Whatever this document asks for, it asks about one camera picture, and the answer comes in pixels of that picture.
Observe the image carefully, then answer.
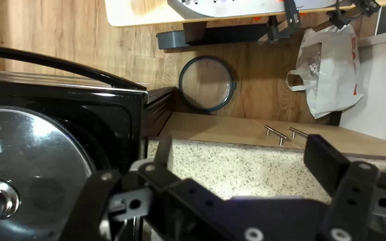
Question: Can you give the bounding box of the white plastic bag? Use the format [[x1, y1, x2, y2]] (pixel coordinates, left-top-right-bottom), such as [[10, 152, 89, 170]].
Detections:
[[286, 24, 366, 121]]

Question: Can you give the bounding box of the silver cabinet bar handle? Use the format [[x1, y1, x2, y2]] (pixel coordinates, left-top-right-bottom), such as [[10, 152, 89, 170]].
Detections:
[[288, 126, 310, 140], [264, 124, 291, 148]]

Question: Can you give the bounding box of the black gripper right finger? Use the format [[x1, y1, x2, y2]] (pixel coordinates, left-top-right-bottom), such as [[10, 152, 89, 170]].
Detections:
[[303, 133, 386, 241]]

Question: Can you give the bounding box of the pot lid with chrome knob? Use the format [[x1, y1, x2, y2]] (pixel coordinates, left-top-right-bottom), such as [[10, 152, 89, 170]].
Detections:
[[0, 106, 98, 241]]

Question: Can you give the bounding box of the black oven door handle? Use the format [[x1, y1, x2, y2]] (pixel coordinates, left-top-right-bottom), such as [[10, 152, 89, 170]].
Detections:
[[0, 45, 148, 91]]

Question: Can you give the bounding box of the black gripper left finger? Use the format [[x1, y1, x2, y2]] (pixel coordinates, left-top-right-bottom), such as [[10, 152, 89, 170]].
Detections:
[[59, 136, 266, 241]]

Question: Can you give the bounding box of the lower wooden cabinet front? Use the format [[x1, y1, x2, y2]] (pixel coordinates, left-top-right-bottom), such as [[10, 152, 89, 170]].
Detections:
[[158, 112, 386, 160]]

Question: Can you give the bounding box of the black kitchen stove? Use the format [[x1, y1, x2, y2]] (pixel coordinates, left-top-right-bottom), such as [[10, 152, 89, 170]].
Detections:
[[0, 45, 177, 241]]

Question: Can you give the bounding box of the dark grey table foot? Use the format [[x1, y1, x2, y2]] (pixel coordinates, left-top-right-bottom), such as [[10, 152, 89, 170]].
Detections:
[[156, 30, 192, 51]]

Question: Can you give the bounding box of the white robot base table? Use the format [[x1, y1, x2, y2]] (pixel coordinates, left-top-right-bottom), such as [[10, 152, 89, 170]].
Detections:
[[103, 0, 386, 29]]

